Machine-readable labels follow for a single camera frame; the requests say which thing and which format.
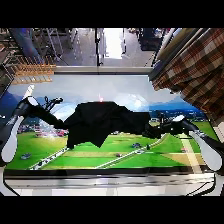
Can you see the black garment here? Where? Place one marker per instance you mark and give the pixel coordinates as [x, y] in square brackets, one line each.
[100, 121]

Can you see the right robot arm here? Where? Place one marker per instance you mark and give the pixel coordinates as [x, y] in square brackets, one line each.
[208, 151]

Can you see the checked shirt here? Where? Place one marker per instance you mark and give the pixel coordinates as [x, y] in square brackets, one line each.
[196, 70]

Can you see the silver frame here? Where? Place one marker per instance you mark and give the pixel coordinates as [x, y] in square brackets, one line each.
[110, 181]

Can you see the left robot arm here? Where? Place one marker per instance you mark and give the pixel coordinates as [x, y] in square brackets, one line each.
[11, 136]

